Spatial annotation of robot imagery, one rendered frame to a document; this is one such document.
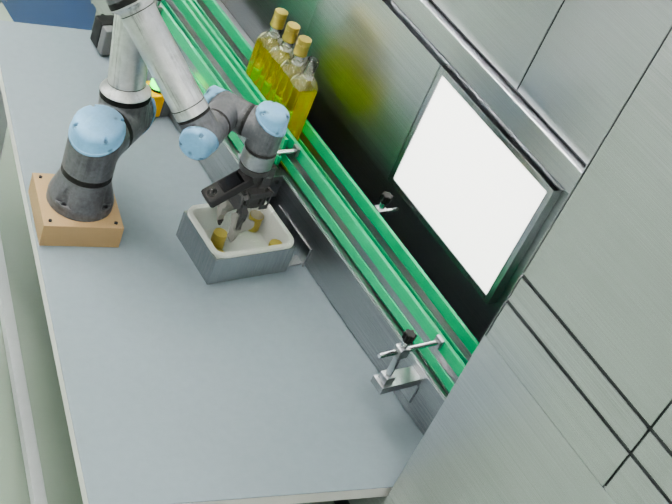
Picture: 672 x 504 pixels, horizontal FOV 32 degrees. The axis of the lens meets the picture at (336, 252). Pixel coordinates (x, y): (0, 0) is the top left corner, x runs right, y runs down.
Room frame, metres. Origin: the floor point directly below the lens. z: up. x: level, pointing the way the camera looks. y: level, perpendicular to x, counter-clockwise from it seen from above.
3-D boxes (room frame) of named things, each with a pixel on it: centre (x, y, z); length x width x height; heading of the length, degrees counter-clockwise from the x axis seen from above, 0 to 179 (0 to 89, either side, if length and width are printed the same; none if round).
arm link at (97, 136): (2.03, 0.58, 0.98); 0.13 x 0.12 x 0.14; 176
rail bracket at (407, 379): (1.87, -0.23, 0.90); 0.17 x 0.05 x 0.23; 137
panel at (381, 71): (2.40, -0.03, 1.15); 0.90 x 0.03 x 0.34; 47
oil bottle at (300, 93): (2.47, 0.24, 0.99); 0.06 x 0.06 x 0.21; 47
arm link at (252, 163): (2.14, 0.25, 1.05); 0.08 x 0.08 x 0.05
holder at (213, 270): (2.17, 0.21, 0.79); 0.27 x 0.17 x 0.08; 137
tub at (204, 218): (2.15, 0.23, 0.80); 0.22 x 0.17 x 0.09; 137
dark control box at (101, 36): (2.73, 0.82, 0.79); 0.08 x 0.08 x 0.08; 47
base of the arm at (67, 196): (2.03, 0.58, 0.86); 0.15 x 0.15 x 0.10
